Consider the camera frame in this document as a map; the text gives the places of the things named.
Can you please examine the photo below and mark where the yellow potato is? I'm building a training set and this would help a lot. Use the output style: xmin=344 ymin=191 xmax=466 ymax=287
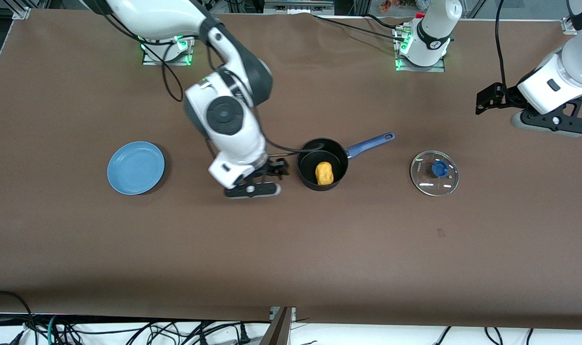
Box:
xmin=315 ymin=162 xmax=334 ymax=186

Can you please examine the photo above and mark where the glass lid with blue knob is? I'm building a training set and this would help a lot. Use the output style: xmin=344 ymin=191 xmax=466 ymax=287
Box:
xmin=410 ymin=150 xmax=460 ymax=197

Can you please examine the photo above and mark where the brown table cover sheet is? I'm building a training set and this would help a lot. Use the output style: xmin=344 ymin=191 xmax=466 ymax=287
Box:
xmin=0 ymin=9 xmax=582 ymax=330

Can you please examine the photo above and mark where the light blue plate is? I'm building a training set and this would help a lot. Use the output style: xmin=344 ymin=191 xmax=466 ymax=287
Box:
xmin=107 ymin=141 xmax=166 ymax=196

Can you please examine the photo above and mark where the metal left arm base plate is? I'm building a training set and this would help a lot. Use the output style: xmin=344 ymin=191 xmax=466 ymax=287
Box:
xmin=395 ymin=26 xmax=446 ymax=73

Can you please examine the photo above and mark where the black pot with blue handle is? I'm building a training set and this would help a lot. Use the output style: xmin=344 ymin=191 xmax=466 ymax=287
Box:
xmin=297 ymin=132 xmax=395 ymax=192

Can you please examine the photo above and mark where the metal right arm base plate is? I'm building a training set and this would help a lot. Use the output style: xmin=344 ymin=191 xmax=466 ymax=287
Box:
xmin=141 ymin=36 xmax=194 ymax=67

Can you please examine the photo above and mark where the aluminium profile post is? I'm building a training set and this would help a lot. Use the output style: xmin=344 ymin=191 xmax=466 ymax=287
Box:
xmin=259 ymin=307 xmax=297 ymax=345

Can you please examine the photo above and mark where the black arm base cable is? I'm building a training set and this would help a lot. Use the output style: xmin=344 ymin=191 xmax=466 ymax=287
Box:
xmin=312 ymin=13 xmax=409 ymax=41

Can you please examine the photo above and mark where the aluminium frame rail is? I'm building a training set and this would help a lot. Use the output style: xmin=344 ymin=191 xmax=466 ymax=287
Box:
xmin=264 ymin=0 xmax=335 ymax=15

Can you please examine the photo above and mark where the black looped floor cable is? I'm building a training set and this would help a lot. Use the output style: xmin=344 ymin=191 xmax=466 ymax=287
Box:
xmin=0 ymin=290 xmax=37 ymax=345

